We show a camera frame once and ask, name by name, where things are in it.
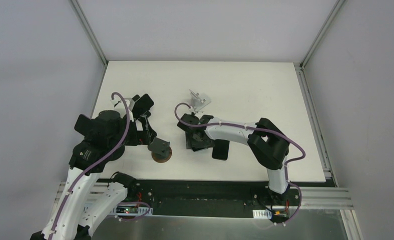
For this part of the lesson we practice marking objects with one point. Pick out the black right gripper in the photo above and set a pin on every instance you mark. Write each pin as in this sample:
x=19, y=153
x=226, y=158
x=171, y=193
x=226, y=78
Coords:
x=194, y=140

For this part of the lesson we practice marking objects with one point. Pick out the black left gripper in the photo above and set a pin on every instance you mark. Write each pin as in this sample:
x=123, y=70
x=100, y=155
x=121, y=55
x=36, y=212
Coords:
x=146, y=129

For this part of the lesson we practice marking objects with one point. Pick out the black phone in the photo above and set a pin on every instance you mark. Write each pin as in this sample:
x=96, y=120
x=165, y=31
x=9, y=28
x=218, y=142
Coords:
x=143, y=103
x=221, y=149

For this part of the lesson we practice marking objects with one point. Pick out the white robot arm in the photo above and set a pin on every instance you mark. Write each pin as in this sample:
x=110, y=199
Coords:
x=104, y=141

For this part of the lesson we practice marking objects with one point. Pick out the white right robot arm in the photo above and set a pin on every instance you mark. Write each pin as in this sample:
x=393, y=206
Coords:
x=264, y=139

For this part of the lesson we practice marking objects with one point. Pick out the grey stand with brown base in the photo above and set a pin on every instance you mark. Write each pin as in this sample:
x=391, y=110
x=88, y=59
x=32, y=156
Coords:
x=160, y=150

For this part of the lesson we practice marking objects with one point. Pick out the silver metal phone stand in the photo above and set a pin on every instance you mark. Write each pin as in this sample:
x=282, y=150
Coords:
x=199, y=101

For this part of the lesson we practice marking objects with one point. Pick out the black folding phone stand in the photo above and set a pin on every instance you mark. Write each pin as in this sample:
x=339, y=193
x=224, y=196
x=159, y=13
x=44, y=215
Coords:
x=143, y=109

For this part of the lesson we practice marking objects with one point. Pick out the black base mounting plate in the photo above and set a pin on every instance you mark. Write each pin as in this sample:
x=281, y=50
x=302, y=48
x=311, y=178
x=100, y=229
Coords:
x=213, y=199

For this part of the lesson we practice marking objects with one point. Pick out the aluminium frame rail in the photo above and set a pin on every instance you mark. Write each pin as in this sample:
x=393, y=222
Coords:
x=326, y=198

